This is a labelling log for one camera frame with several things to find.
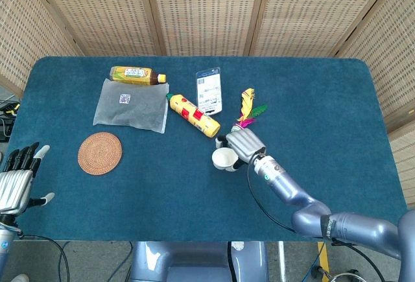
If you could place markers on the white blue blister card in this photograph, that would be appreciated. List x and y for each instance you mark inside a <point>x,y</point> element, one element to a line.
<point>209,90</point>

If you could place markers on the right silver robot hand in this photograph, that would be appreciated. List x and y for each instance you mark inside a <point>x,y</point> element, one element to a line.
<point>244,144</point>

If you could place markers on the yellow tea bottle brown cap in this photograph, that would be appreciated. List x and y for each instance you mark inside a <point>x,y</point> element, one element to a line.
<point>134,75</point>

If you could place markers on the brown woven round coaster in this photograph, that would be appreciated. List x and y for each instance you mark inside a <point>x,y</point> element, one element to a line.
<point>100,153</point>

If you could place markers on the blue-grey robot torso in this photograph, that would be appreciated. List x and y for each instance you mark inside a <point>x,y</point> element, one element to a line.
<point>197,261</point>

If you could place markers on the colourful feather shuttlecock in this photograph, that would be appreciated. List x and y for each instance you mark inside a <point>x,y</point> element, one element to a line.
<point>247,108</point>

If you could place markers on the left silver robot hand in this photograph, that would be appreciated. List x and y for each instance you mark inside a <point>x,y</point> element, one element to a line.
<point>14,183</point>

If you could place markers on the yellow bottle red label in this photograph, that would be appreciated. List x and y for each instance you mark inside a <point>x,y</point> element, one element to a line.
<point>193,115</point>

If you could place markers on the woven bamboo folding screen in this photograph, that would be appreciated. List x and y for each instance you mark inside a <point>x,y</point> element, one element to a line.
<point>207,13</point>

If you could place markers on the blue carpet table mat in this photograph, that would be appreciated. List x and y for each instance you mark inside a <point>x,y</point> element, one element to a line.
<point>207,152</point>

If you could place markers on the white cup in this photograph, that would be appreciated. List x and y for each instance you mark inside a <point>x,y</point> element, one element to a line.
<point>223,157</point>

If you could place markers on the grey translucent bag QR label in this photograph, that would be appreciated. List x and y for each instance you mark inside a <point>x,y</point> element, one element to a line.
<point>131,106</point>

